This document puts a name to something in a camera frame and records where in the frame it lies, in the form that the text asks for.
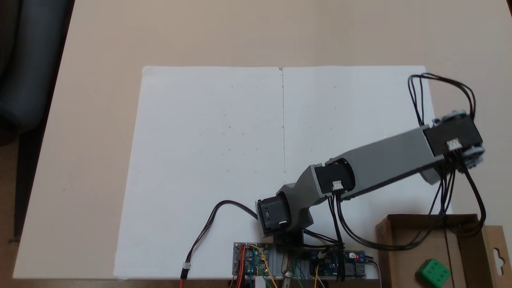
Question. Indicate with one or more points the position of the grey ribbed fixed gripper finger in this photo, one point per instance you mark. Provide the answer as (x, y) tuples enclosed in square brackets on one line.
[(432, 175)]

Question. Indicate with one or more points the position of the green dice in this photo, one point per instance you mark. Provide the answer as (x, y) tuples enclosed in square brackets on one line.
[(432, 273)]

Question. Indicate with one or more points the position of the grey black Koch robot arm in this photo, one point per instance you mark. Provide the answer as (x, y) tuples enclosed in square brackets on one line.
[(384, 160)]

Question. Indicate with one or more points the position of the brown cardboard box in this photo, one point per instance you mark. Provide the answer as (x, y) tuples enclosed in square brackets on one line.
[(408, 240)]

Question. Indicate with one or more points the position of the white paper sheet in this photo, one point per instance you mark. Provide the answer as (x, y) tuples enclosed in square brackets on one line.
[(200, 140), (352, 112)]

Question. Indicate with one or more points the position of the circuit board with blue parts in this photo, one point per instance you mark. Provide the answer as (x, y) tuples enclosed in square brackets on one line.
[(338, 264)]

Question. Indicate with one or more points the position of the circuit board with white connectors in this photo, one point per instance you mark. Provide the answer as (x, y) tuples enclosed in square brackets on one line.
[(250, 260)]

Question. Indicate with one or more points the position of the dark grey upholstered seat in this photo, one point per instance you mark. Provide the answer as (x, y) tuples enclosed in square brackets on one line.
[(28, 60)]

